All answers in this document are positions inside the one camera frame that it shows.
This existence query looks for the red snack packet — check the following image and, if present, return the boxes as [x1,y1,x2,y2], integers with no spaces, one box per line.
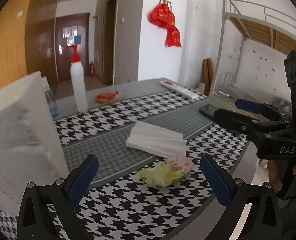
[94,90,120,103]

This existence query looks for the wooden rods by wall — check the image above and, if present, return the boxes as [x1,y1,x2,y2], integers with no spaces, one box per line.
[202,59,213,96]

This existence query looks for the houndstooth tablecloth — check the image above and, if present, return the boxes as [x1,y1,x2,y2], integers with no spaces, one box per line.
[0,89,251,240]

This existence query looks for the white metal loft bed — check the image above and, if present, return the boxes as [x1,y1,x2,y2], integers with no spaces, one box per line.
[210,0,296,111]

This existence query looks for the red hanging bags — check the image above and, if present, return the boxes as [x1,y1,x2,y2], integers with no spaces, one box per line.
[148,1,182,48]

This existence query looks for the blue spray bottle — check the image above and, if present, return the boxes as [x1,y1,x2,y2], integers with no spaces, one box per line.
[41,76,60,120]

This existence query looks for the white red pump bottle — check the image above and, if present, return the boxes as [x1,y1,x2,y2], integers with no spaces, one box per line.
[67,44,88,113]

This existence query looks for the white remote control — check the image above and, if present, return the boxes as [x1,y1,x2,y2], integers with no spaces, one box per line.
[159,80,199,100]

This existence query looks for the right hand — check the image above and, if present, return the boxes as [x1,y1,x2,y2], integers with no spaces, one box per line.
[267,160,296,193]

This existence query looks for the white tissue sheet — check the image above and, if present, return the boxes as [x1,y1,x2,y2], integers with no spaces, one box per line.
[126,121,187,158]

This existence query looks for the brown entrance door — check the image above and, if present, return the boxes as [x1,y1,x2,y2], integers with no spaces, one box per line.
[55,12,90,82]

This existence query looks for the wooden wardrobe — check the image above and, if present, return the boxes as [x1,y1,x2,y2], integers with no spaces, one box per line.
[0,0,59,89]

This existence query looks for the black smartphone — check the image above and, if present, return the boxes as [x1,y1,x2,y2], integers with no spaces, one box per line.
[199,104,218,121]

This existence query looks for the green tissue packet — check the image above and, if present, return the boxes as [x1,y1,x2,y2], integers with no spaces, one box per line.
[137,155,194,188]

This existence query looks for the red fire extinguisher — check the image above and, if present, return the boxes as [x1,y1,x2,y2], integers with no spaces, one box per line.
[89,62,96,77]

